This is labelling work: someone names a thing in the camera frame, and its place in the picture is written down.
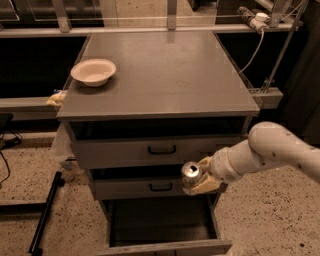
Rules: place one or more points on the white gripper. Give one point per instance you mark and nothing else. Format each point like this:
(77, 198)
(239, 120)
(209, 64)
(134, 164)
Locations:
(221, 165)

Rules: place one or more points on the silver 7up can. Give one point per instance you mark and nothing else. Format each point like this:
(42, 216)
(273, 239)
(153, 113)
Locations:
(191, 173)

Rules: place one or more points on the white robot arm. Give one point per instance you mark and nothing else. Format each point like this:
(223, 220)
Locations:
(267, 146)

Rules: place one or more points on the top grey drawer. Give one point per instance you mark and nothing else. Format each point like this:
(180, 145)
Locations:
(117, 153)

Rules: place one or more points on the grey drawer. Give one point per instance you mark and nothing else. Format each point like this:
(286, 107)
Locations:
(133, 188)
(163, 226)
(117, 153)

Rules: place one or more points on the bottom grey drawer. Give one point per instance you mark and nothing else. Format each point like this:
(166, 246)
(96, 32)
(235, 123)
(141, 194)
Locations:
(163, 226)

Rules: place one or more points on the middle grey drawer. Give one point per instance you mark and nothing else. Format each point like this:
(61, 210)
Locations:
(133, 188)

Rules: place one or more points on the grey drawer cabinet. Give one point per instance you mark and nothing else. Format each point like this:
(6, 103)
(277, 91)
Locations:
(165, 86)

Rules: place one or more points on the dark cabinet at right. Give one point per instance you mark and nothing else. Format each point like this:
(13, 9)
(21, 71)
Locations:
(300, 110)

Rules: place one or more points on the clear plastic bag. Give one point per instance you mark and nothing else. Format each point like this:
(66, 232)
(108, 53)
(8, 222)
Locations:
(61, 148)

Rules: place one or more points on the white paper bowl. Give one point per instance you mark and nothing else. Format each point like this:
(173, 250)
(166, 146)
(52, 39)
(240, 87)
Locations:
(93, 72)

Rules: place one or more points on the white power strip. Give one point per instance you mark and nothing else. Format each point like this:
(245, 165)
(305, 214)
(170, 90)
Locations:
(257, 21)

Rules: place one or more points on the yellow crumpled wrapper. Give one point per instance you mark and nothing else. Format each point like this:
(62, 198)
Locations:
(56, 100)

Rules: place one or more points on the black metal floor bar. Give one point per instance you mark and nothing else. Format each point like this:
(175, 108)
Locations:
(34, 248)

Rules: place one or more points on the grey metal frame rail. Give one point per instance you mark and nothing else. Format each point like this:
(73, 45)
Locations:
(22, 107)

